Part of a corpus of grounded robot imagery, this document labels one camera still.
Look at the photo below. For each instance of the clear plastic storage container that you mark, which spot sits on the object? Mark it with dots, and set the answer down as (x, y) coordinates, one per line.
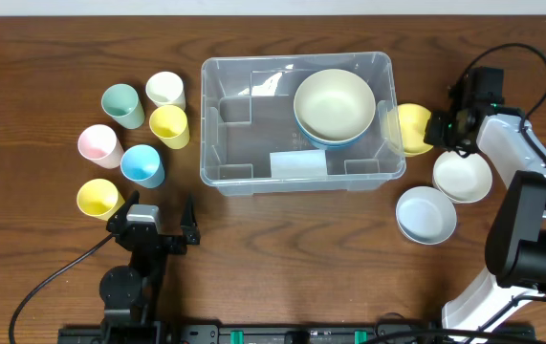
(247, 113)

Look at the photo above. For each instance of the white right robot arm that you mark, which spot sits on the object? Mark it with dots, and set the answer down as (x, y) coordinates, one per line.
(515, 253)

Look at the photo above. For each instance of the white label in container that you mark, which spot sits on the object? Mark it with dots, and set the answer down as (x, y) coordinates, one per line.
(298, 164)

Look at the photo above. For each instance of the yellow cup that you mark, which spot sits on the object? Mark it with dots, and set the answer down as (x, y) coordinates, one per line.
(169, 124)
(99, 198)

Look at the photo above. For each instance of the cream cup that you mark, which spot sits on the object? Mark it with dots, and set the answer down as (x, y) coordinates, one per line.
(166, 88)

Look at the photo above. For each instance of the pink cup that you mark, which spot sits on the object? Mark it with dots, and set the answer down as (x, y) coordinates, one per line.
(100, 144)

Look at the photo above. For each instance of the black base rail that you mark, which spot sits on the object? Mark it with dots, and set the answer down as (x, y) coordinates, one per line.
(212, 334)

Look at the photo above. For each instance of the yellow cup upper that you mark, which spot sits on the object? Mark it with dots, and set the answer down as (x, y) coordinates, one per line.
(169, 124)

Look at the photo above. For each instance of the yellow cup lower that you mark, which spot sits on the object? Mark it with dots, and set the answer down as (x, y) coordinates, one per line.
(99, 198)

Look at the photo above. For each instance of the yellow small bowl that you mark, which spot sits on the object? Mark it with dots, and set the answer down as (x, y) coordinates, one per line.
(403, 128)

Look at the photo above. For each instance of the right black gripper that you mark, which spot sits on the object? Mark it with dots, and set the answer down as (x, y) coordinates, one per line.
(436, 135)

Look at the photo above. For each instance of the beige large bowl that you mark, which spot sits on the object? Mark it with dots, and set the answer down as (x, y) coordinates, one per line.
(334, 104)

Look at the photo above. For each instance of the blue cup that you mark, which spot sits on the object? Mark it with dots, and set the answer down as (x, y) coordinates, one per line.
(143, 165)

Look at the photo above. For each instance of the green cup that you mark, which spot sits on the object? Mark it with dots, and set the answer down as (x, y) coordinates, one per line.
(121, 102)

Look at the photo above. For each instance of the light blue small bowl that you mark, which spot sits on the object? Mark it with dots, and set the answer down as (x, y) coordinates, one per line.
(425, 215)

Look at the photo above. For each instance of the dark blue large bowl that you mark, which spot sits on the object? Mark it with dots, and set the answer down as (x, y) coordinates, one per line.
(327, 144)

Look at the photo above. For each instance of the white small bowl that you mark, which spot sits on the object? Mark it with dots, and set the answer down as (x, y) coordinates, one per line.
(463, 180)

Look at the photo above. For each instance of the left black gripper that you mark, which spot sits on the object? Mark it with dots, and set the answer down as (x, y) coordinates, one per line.
(159, 244)

